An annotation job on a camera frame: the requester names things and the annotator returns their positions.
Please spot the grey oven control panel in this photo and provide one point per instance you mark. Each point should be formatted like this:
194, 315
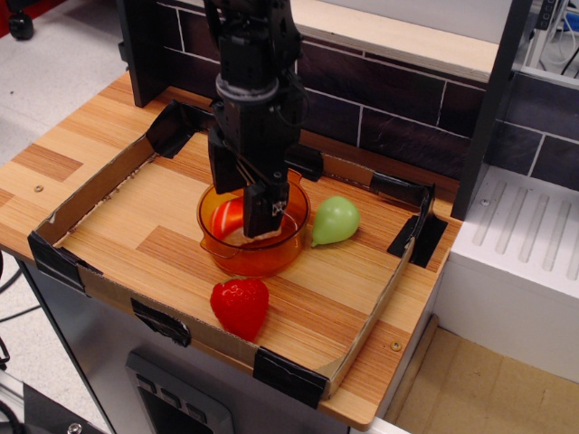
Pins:
172, 405

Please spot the cardboard fence with black tape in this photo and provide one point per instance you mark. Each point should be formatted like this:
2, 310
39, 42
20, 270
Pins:
149, 234

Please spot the salmon nigiri sushi toy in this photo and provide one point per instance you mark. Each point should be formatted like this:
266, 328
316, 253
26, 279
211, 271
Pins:
226, 224

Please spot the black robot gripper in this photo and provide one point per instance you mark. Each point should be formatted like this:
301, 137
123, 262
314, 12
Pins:
247, 147

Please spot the red toy strawberry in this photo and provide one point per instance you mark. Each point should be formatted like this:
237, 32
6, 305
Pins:
241, 306

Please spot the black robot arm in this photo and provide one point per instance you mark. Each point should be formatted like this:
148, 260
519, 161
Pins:
258, 45

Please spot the orange transparent plastic pot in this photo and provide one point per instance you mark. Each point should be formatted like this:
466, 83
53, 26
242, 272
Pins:
240, 247

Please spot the green toy pear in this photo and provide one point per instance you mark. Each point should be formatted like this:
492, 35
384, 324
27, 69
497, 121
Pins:
337, 219

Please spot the white toy sink drainboard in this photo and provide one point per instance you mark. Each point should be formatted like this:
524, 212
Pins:
511, 280

